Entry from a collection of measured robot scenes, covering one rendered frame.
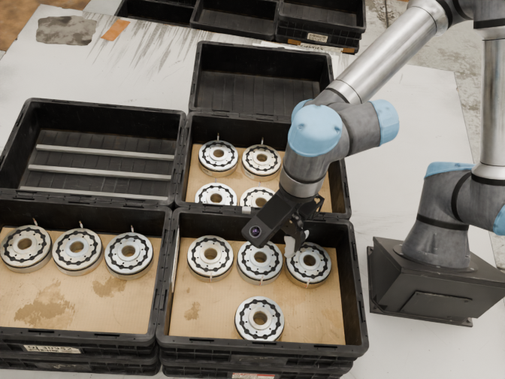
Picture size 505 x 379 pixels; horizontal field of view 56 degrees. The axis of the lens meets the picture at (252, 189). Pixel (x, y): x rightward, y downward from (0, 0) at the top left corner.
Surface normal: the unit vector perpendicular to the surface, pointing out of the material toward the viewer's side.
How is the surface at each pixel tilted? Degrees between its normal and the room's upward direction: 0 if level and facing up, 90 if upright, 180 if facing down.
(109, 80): 0
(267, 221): 28
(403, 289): 90
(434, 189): 73
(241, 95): 0
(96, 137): 0
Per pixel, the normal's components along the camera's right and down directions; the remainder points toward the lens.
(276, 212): -0.23, -0.29
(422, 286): -0.11, 0.79
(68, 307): 0.11, -0.60
